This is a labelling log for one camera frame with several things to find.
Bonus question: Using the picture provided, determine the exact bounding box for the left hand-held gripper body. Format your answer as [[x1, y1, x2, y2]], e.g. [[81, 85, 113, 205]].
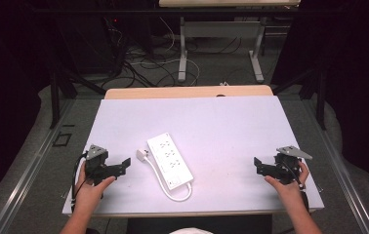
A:
[[84, 143, 122, 187]]

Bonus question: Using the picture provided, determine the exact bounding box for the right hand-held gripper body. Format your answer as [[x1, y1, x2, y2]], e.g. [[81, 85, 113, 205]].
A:
[[272, 144, 313, 187]]

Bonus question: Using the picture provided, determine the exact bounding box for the white plug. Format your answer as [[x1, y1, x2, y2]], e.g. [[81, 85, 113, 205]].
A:
[[135, 147, 150, 162]]

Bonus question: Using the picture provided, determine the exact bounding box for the white power strip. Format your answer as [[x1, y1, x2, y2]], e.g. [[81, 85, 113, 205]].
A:
[[145, 132, 195, 191]]

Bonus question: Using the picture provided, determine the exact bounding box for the person's right hand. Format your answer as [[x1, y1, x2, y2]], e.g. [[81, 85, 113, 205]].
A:
[[264, 160, 310, 209]]

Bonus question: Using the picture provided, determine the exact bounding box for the person's left hand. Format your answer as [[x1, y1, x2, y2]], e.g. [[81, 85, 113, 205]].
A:
[[74, 160, 117, 213]]

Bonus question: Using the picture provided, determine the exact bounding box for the white table mat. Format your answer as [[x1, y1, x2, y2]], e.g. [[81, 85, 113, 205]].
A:
[[61, 95, 325, 217]]

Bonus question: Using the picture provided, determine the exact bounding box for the black metal stand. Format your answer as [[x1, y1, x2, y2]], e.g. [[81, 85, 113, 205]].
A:
[[271, 62, 329, 132], [48, 61, 108, 130]]

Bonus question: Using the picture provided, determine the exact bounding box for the wooden table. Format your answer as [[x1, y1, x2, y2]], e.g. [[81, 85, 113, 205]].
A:
[[61, 84, 325, 219]]

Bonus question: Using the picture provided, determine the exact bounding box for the person's white clothing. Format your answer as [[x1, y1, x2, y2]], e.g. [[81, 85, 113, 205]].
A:
[[168, 227, 216, 234]]

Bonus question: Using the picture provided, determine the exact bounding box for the dark computer tower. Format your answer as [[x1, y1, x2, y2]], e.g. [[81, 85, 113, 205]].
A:
[[57, 14, 127, 76]]

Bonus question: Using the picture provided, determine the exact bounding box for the dark curtain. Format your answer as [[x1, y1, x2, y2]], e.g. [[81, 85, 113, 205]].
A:
[[269, 0, 369, 196], [0, 0, 55, 213]]

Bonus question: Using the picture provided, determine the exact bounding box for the white-legged desk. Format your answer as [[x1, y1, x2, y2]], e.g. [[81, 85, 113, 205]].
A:
[[158, 0, 302, 84]]

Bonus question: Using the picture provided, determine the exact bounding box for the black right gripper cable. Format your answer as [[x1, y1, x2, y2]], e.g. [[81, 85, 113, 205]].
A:
[[282, 159, 306, 191]]

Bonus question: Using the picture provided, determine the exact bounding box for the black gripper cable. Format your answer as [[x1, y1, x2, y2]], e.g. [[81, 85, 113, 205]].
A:
[[70, 151, 90, 213], [282, 159, 306, 191]]

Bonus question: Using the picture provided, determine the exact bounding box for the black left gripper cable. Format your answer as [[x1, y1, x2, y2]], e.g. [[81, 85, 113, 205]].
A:
[[70, 151, 90, 213]]

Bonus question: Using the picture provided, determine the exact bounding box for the white power strip cable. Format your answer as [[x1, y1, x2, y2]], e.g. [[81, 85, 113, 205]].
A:
[[143, 156, 194, 203]]

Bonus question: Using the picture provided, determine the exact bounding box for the aluminium floor rail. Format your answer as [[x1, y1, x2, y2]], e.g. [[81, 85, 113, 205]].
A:
[[302, 98, 369, 234], [0, 98, 77, 234]]

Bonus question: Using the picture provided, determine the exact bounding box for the bundle of black floor cables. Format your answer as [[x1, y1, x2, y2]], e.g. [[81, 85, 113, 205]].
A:
[[102, 18, 244, 90]]

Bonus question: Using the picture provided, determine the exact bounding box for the white floor cable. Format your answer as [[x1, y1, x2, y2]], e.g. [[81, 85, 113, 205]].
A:
[[129, 16, 202, 88]]

